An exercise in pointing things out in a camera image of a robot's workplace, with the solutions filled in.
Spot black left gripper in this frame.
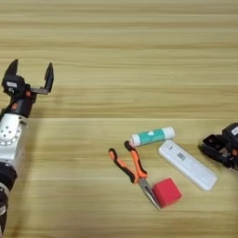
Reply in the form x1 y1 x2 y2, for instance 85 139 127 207
0 59 55 120

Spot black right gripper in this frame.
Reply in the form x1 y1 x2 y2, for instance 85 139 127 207
197 133 238 171

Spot green white glue stick tube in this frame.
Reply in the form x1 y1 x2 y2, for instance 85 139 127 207
129 126 177 148

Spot red foam cube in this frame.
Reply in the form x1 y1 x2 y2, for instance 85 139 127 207
151 177 183 209

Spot orange black needle-nose pliers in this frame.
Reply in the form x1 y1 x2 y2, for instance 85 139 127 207
108 140 163 212

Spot left gripper small labelled box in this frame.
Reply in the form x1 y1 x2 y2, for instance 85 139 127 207
1 74 27 96

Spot gripper small labelled box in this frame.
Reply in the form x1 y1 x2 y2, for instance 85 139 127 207
1 74 27 96
221 122 238 145

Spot right gripper small labelled box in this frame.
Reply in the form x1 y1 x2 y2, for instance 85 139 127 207
221 122 238 145

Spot white rectangular remote device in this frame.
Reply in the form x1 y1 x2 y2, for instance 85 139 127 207
157 139 218 192

